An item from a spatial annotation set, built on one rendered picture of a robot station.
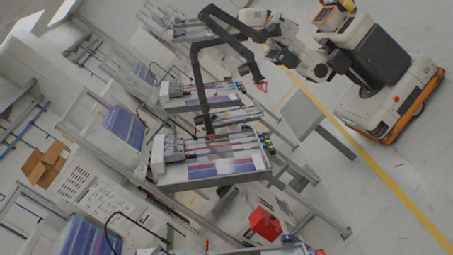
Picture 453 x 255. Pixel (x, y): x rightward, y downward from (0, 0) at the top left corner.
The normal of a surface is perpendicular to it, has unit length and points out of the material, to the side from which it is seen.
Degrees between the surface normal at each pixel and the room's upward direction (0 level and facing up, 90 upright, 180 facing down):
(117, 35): 90
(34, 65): 90
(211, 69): 90
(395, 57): 90
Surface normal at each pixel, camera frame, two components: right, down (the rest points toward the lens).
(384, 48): 0.21, 0.23
